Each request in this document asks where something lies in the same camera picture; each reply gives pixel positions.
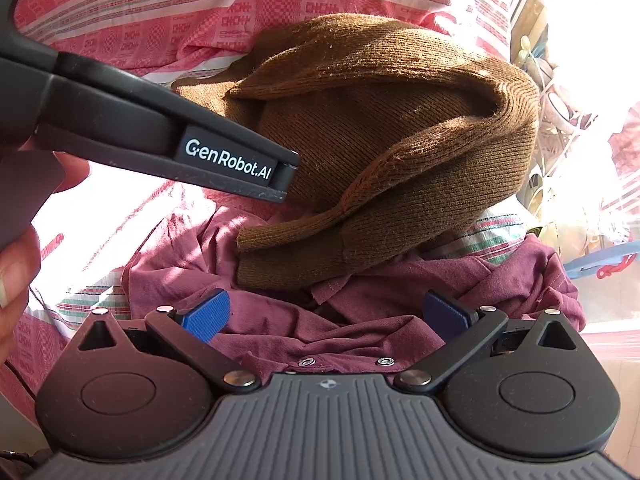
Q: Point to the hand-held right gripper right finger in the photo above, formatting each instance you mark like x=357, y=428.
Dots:
x=445, y=317

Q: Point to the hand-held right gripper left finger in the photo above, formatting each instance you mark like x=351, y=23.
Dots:
x=207, y=316

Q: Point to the brown knit sweater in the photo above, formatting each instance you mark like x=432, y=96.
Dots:
x=375, y=125

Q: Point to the person's left hand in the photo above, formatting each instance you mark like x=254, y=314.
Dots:
x=17, y=280

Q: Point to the maroon shirt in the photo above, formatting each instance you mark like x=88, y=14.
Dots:
x=350, y=320

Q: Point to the pink striped bedsheet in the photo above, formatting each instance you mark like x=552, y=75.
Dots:
x=150, y=10

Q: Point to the blue plastic hanger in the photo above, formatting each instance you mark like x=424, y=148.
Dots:
x=600, y=260

